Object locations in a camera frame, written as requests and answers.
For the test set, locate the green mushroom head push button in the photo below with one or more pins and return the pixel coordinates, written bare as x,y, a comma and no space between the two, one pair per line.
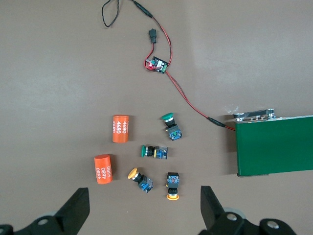
171,124

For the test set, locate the small black circuit board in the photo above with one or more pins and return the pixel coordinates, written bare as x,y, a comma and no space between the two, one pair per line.
157,64

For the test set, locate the green conveyor belt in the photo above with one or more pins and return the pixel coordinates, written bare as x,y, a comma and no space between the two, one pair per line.
274,147

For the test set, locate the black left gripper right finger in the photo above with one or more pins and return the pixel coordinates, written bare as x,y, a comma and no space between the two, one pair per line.
211,210

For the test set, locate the yellow push button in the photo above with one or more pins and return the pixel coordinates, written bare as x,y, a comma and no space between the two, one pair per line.
143,182
173,181

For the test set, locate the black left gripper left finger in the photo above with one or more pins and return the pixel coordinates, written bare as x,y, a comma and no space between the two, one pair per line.
73,208

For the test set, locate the orange 4680 battery cylinder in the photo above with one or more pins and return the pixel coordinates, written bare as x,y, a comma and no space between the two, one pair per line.
120,129
102,169

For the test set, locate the green flat head push button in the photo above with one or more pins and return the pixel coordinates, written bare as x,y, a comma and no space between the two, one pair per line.
156,152

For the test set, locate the black inline switch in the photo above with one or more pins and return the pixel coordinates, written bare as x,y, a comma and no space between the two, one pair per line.
152,35

